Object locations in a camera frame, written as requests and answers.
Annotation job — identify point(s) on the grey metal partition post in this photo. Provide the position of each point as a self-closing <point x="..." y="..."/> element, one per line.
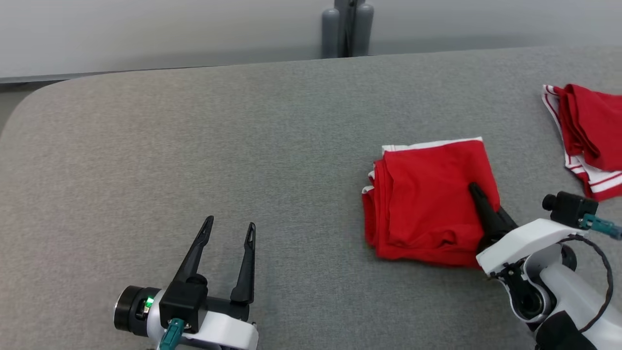
<point x="347" y="24"/>

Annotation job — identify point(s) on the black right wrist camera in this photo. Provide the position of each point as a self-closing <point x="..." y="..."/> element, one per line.
<point x="568" y="209"/>

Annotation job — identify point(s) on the grey wall base rail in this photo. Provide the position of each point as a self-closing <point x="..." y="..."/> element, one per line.
<point x="39" y="78"/>

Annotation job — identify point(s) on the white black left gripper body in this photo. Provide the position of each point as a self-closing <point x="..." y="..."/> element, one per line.
<point x="138" y="311"/>

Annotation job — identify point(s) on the grey cylinder post foot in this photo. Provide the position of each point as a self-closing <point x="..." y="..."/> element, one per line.
<point x="330" y="34"/>
<point x="364" y="29"/>

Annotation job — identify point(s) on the red shorts with white stripe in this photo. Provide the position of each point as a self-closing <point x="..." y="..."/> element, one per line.
<point x="427" y="204"/>

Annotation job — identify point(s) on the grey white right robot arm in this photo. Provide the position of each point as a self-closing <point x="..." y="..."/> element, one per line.
<point x="568" y="301"/>

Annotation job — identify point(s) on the red white-trimmed basketball jersey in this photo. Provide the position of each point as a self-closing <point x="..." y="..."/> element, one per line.
<point x="593" y="126"/>

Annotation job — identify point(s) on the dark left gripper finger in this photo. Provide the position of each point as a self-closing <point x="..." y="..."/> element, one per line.
<point x="247" y="272"/>
<point x="197" y="257"/>

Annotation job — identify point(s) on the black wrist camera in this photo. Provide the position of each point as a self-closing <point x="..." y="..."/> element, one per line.
<point x="184" y="301"/>
<point x="568" y="209"/>

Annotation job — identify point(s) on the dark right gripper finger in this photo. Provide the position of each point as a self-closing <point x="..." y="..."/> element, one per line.
<point x="491" y="218"/>

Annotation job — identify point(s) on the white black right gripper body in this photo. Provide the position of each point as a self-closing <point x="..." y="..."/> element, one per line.
<point x="525" y="240"/>

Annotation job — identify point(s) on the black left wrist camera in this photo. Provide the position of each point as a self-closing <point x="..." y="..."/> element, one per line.
<point x="184" y="301"/>

